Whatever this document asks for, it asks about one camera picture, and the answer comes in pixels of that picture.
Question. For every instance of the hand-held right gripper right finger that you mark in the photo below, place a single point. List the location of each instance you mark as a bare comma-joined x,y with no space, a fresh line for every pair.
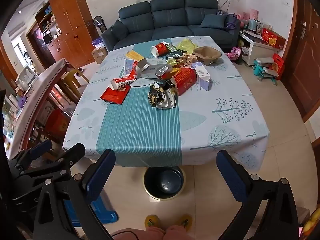
232,177

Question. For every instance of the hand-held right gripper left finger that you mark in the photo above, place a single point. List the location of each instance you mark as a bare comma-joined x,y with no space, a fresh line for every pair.
100,177

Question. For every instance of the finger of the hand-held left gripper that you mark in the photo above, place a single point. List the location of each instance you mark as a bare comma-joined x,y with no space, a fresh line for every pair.
40,148
70,155

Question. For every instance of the dark trash bin yellow rim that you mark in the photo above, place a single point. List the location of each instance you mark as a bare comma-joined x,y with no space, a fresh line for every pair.
163,180

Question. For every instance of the white red carton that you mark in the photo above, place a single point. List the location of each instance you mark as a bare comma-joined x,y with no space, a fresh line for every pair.
122,82

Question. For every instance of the black gold wrapper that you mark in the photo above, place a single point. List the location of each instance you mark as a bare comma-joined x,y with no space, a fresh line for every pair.
161,97

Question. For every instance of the red snack bag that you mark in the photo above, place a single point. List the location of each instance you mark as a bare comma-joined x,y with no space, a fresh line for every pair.
185,78

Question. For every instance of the grey carton with barcode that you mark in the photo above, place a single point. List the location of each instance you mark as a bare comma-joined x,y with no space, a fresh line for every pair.
156,71

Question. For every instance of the green black snack packet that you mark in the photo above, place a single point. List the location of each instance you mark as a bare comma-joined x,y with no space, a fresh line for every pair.
171,48

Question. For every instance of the orange gift box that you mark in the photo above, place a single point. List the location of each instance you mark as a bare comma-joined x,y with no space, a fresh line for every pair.
56,122

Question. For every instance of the blue plastic stool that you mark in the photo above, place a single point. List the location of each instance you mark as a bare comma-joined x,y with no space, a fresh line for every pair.
105,215

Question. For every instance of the side table with white cloth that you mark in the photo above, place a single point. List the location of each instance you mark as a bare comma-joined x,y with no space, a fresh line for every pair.
32,97

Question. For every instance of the yellow slipper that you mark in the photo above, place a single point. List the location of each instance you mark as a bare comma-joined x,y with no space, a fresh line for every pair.
152,221
185,221

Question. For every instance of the teal striped printed tablecloth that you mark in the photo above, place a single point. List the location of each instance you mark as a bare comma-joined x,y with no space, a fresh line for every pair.
140,120

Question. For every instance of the flat red packet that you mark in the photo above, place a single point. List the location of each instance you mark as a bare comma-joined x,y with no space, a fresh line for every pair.
113,96

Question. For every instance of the person's right leg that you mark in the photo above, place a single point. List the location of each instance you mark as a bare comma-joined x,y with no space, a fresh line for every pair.
180,233

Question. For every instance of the beige plastic stool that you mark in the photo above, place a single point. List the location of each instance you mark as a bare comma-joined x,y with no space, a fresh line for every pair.
72,76

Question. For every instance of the colourful printed box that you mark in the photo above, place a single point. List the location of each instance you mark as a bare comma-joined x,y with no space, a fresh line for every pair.
312,222

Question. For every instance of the cardboard box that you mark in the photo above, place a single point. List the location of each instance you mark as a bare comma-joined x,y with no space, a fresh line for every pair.
99,55

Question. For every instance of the white purple carton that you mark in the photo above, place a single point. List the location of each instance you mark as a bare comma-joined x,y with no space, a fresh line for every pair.
202,76

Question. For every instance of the blue white carton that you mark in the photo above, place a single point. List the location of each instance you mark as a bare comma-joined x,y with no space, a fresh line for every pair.
130,66

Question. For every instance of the teal ride-on toy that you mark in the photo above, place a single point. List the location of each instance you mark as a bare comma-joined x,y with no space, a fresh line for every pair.
265,71

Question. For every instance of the white open carton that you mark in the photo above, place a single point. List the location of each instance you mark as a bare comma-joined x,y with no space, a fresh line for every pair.
143,65

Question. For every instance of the wooden display cabinet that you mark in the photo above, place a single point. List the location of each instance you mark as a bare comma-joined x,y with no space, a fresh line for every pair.
47,30

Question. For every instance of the red gift bag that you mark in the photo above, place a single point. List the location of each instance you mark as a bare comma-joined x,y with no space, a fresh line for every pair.
278,66

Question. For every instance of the pink bag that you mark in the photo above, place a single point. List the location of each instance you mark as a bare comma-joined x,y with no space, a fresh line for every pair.
234,53

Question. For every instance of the brown pulp cup tray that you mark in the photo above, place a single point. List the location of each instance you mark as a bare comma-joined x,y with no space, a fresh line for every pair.
207,55

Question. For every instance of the beige small carton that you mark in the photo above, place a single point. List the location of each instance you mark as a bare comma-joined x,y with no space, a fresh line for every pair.
190,58

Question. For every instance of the wooden wardrobe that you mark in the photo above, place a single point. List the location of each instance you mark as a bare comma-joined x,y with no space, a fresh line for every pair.
70,25

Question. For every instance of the white side cabinet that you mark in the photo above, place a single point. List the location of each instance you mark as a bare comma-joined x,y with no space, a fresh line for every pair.
257,50

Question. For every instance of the wooden door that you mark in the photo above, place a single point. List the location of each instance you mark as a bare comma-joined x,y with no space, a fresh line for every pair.
305,67

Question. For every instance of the blue-grey cushion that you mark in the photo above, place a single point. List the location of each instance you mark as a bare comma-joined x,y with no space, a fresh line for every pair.
212,21
120,30

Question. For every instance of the standing fan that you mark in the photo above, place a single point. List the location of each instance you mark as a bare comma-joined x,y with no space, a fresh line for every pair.
99,23

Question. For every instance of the red paper cup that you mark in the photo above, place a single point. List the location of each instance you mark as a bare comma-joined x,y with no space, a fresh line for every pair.
160,50

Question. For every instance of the yellow plastic bag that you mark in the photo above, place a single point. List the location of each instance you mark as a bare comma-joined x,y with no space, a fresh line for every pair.
187,45

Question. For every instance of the red gift box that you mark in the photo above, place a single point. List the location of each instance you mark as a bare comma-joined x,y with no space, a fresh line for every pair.
273,38

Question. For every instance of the purple backpack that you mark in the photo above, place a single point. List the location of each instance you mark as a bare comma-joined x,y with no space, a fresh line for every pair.
232,21

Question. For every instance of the blue-grey sofa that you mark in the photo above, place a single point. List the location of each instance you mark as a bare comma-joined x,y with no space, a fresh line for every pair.
170,17

